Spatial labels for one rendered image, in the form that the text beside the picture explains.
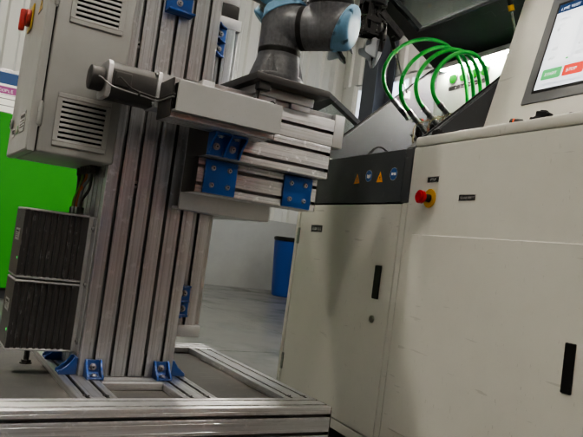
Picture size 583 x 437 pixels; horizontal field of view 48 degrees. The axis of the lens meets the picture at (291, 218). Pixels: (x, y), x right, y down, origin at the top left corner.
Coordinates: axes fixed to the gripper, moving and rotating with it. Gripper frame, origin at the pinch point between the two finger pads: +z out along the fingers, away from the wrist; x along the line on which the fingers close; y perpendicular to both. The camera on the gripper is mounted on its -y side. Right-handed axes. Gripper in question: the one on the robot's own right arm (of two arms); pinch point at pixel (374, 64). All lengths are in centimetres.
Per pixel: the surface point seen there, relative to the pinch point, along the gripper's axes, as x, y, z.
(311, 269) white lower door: -30, -3, 68
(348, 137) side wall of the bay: -42.9, -18.4, 15.6
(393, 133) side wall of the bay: -43, -39, 10
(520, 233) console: 67, -3, 52
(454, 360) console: 51, -3, 84
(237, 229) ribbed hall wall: -677, -222, 42
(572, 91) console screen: 54, -28, 11
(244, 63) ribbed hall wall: -679, -199, -189
